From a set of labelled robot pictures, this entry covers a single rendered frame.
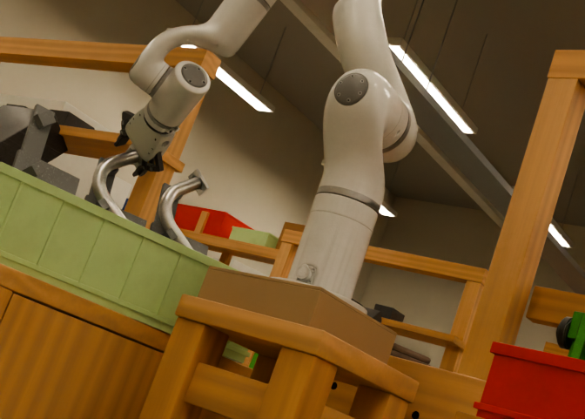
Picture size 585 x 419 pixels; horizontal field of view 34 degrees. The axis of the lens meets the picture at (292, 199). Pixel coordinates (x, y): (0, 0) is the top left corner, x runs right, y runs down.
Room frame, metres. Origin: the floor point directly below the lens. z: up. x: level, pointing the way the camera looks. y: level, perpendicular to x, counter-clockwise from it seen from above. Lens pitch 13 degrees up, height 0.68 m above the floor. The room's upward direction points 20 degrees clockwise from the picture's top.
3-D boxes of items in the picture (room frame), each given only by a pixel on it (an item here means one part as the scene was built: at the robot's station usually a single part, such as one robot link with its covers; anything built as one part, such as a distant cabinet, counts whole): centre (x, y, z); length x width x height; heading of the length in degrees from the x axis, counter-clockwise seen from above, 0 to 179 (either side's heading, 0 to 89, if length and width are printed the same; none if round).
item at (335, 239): (1.70, -0.10, 1.01); 0.19 x 0.19 x 0.18
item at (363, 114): (1.67, -0.08, 1.22); 0.19 x 0.12 x 0.24; 147
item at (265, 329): (1.70, -0.10, 0.83); 0.32 x 0.32 x 0.04; 49
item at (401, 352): (1.98, -0.33, 0.91); 0.10 x 0.08 x 0.03; 106
